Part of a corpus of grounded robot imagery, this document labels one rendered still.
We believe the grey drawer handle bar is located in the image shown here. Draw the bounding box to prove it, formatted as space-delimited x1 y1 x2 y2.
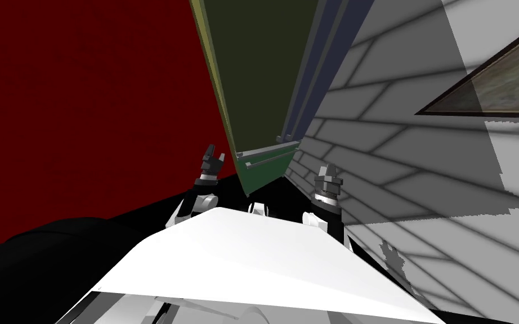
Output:
245 154 294 170

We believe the dark green cupboard door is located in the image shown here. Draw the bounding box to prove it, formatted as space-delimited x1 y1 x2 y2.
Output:
203 0 321 155

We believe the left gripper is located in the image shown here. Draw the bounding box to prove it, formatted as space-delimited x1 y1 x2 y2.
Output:
200 143 226 179

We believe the green drawer front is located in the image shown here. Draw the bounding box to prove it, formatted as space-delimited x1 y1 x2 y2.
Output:
234 143 301 197

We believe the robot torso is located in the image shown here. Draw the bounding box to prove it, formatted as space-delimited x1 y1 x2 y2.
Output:
54 201 450 324

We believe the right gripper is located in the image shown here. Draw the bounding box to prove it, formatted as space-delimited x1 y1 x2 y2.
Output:
313 164 344 195

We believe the tall green cupboard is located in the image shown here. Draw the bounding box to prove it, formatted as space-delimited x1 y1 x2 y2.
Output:
189 0 375 197

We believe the dark framed wall picture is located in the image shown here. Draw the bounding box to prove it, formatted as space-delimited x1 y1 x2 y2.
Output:
414 17 519 119

